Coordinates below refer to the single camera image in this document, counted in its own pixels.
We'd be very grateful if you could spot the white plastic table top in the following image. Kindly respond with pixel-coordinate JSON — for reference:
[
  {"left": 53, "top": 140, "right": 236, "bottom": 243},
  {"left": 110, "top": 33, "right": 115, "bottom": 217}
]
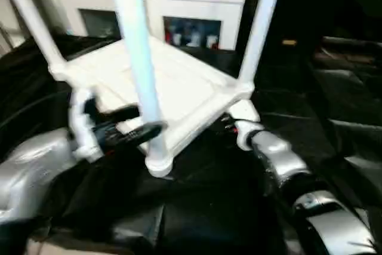
[{"left": 51, "top": 35, "right": 256, "bottom": 178}]

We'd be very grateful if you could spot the white plastic table leg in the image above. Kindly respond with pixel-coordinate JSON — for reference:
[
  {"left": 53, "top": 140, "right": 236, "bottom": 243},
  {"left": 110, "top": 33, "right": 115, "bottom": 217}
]
[
  {"left": 107, "top": 0, "right": 175, "bottom": 178},
  {"left": 0, "top": 0, "right": 67, "bottom": 79},
  {"left": 238, "top": 0, "right": 286, "bottom": 96}
]

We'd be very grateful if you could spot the black work surface mat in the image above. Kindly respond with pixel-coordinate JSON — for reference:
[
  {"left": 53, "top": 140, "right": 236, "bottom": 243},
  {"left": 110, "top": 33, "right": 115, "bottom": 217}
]
[{"left": 0, "top": 31, "right": 382, "bottom": 250}]

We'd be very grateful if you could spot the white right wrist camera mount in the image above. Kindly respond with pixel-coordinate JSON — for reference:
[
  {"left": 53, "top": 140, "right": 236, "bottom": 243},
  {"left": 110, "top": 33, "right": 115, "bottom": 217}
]
[{"left": 230, "top": 101, "right": 263, "bottom": 151}]

